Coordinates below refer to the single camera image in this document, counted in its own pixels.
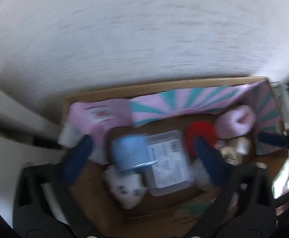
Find pink fluffy sock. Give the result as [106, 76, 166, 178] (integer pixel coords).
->
[214, 105, 256, 140]

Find clear plastic floss box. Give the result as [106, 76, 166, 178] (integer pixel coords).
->
[191, 139, 239, 191]

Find red lid round jar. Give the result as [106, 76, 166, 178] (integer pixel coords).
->
[184, 121, 218, 157]

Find clear cotton swab box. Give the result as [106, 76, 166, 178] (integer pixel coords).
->
[145, 130, 194, 197]

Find white panda pattern sock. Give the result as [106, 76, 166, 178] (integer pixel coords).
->
[104, 165, 148, 210]

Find small light blue box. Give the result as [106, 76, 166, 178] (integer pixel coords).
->
[111, 134, 157, 173]

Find cardboard box pink liner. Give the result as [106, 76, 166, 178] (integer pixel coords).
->
[59, 77, 289, 237]

